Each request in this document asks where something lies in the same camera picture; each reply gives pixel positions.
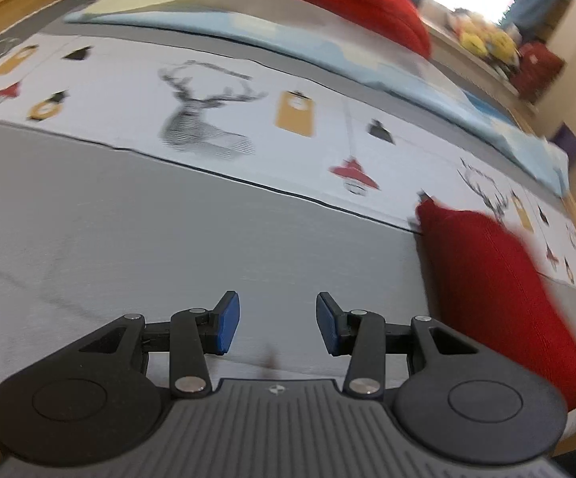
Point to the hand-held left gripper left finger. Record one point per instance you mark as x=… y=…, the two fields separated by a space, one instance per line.
x=229 y=321

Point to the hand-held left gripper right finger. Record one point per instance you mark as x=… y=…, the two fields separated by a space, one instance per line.
x=325 y=321

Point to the red knitted sweater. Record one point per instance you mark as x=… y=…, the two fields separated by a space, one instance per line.
x=492 y=284

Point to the printed grey bed sheet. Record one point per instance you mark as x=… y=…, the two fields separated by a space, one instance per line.
x=118 y=209

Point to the light blue quilt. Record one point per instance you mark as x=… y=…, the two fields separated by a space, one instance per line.
x=268 y=35

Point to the purple box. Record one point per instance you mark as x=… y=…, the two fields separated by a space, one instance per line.
x=571 y=139

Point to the yellow plush toy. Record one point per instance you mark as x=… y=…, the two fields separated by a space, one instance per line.
x=487 y=40

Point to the red bag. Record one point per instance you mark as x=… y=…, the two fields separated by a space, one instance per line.
x=536 y=69

